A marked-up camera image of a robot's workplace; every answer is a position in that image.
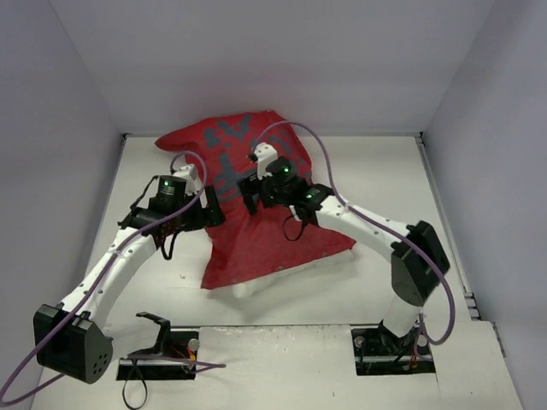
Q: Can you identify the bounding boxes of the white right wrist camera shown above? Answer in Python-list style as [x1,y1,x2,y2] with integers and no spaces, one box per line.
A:
[248,143,278,180]

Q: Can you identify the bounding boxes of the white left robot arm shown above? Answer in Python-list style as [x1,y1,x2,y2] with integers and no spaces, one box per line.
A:
[33,164,225,384]

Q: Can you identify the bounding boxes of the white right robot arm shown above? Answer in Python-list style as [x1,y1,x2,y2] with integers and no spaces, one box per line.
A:
[238,151,450,342]

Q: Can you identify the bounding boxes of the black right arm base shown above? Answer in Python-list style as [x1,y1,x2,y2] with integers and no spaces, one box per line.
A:
[350,325,436,377]

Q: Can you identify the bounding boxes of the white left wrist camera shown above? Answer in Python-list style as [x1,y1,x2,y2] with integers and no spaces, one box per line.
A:
[173,164,203,196]

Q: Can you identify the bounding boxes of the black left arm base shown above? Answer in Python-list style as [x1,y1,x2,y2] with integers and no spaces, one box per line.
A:
[113,312,199,381]

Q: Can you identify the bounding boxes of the black cable loop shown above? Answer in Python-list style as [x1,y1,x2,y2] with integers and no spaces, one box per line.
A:
[121,358,150,409]

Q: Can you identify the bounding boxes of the red printed pillowcase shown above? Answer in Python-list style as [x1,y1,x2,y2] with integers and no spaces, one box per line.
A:
[156,110,356,290]

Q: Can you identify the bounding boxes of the white pillow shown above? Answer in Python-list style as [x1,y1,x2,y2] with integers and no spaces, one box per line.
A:
[209,249,354,299]

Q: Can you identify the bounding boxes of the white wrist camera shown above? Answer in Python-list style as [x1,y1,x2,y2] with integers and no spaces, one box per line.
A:
[173,164,203,196]
[248,143,278,180]

